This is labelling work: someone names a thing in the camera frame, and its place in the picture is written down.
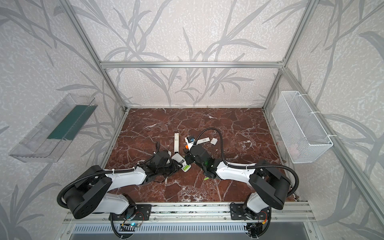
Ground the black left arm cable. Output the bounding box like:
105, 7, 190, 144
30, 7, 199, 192
56, 141, 161, 238

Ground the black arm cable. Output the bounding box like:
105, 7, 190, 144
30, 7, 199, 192
56, 141, 161, 238
194, 127, 300, 197

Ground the aluminium cage frame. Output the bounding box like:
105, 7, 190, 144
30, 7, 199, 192
59, 1, 384, 224

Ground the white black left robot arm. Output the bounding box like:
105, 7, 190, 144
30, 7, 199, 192
57, 151, 186, 219

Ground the small white battery cover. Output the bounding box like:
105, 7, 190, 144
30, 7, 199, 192
210, 138, 218, 145

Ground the clear plastic wall tray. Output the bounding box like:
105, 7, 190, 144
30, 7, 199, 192
9, 94, 98, 163

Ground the green circuit board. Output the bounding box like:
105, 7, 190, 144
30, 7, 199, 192
121, 223, 142, 229

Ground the white wire mesh basket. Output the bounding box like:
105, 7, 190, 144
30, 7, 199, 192
272, 91, 333, 164

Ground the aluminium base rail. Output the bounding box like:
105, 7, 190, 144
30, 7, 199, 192
64, 201, 316, 224

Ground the red white remote control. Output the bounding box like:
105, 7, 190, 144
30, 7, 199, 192
172, 153, 191, 173

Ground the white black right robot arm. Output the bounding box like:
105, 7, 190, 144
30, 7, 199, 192
185, 145, 291, 220

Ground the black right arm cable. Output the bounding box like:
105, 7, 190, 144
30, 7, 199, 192
194, 127, 300, 197

